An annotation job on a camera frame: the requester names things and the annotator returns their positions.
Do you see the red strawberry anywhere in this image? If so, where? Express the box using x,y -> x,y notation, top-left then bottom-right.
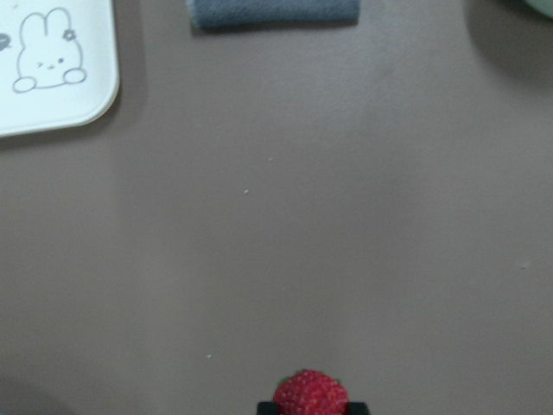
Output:
272,369 -> 349,415

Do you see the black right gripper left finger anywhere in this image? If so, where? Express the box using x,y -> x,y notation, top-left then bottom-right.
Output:
256,401 -> 280,415

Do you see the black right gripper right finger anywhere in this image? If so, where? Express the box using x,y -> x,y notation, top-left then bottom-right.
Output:
345,401 -> 369,415

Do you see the white rabbit tray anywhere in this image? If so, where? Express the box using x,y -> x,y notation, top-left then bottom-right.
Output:
1,1 -> 120,137

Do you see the light green bowl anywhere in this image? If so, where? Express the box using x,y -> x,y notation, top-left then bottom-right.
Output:
524,0 -> 553,19

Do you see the grey folded cloth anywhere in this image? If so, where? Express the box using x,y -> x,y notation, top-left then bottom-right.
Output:
186,0 -> 360,29

